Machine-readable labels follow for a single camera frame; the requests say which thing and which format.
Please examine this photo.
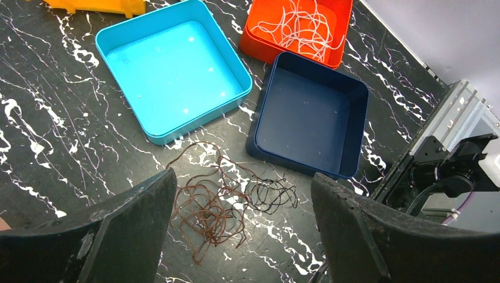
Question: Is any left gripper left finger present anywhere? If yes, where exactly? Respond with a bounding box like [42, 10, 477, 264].
[1, 169, 177, 282]

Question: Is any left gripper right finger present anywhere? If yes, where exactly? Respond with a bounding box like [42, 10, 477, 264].
[310, 173, 499, 282]

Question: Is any cable bundle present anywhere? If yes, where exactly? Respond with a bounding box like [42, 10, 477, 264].
[166, 140, 255, 266]

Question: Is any black thin cable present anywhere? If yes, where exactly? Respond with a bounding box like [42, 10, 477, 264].
[234, 173, 300, 249]

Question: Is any cyan square tray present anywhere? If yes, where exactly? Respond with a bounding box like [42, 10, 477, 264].
[96, 1, 253, 145]

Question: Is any orange square tray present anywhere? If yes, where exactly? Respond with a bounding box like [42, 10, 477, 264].
[239, 1, 353, 69]

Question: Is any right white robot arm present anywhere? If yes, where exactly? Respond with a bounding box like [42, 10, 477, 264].
[406, 133, 499, 216]

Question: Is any navy square tray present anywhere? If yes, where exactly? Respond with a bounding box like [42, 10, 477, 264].
[245, 52, 370, 179]

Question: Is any yellow plastic bin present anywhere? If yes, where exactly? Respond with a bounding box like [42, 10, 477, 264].
[44, 0, 146, 18]

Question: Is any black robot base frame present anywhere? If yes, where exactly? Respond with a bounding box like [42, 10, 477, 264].
[372, 80, 499, 225]

